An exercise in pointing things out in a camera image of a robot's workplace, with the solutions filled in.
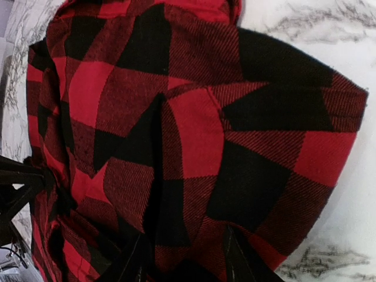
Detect red black plaid shirt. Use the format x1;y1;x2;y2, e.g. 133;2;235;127
26;1;367;281

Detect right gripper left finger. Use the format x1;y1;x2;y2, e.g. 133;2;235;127
99;234;152;282

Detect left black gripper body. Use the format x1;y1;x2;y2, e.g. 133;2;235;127
1;156;56;237

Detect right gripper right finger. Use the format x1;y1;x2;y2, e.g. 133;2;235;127
223;226;284;282

